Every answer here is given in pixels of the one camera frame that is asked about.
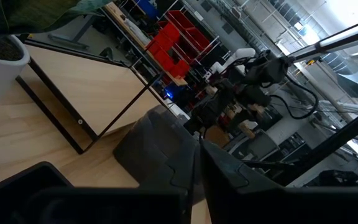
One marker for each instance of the black rig frame post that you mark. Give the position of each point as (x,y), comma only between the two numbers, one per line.
(331,144)

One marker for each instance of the overhead light bar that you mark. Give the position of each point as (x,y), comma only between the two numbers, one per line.
(337,39)

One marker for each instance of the blue storage bin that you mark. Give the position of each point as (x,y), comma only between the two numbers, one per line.
(148,7)

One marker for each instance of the red storage bin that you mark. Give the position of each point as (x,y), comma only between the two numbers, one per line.
(199,39)
(166,35)
(180,19)
(160,56)

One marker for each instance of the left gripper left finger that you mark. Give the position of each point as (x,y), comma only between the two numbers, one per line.
(179,177)

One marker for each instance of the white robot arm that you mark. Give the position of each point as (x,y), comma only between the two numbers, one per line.
(238,55)

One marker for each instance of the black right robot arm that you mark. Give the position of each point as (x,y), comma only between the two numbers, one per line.
(266,70)

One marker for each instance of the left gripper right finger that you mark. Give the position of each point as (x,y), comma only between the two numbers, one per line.
(228,186)

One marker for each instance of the wooden shelf with black frame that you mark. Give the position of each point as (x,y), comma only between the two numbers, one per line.
(89,87)

